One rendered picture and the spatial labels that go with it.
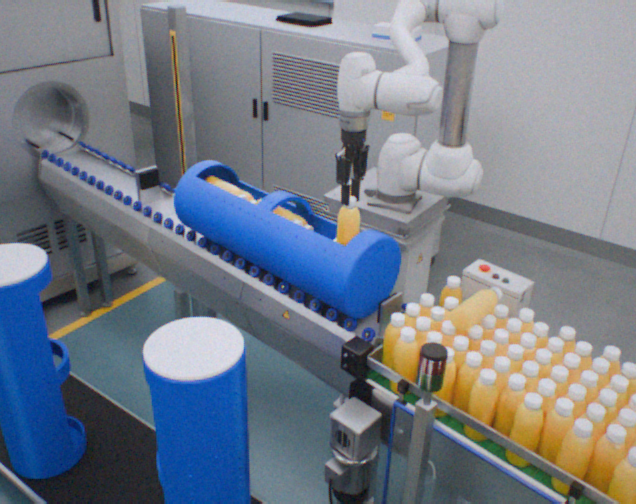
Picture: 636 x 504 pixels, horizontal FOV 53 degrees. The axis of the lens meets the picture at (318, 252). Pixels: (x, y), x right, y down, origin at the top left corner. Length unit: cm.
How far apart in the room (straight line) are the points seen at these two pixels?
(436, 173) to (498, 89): 230
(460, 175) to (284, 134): 185
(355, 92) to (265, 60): 224
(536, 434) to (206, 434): 87
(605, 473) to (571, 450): 10
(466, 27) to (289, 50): 182
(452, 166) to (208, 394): 120
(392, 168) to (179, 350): 110
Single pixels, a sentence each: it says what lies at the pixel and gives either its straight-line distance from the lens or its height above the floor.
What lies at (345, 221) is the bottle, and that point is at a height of 127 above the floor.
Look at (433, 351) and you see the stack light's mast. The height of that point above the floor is 126.
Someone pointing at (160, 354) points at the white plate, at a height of 104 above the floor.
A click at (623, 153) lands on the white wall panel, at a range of 452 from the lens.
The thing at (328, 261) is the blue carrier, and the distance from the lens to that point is 197.
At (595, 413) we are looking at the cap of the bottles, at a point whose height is 110.
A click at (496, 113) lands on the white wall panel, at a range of 471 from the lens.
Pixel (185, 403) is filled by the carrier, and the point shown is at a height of 95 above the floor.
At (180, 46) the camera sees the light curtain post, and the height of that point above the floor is 154.
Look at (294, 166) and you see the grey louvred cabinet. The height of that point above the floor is 64.
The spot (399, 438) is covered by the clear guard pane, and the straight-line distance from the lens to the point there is 188.
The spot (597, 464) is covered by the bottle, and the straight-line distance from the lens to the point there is 171.
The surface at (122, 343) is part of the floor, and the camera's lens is 365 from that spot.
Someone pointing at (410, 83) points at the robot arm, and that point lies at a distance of 178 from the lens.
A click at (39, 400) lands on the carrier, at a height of 54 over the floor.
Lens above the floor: 216
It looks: 30 degrees down
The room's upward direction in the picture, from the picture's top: 2 degrees clockwise
